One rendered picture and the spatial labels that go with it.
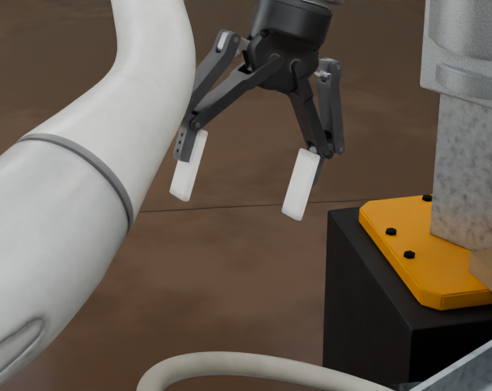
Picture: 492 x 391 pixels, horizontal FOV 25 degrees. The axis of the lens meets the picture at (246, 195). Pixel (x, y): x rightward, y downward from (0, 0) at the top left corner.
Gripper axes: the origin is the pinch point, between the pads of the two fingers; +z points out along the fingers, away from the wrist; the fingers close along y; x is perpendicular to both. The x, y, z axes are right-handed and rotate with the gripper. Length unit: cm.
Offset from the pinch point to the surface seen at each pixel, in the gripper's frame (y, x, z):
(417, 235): 122, 105, 22
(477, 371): 56, 14, 21
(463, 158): 119, 94, 0
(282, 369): 28.3, 21.1, 26.0
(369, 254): 113, 109, 29
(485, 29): 102, 83, -28
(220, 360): 18.5, 21.4, 25.5
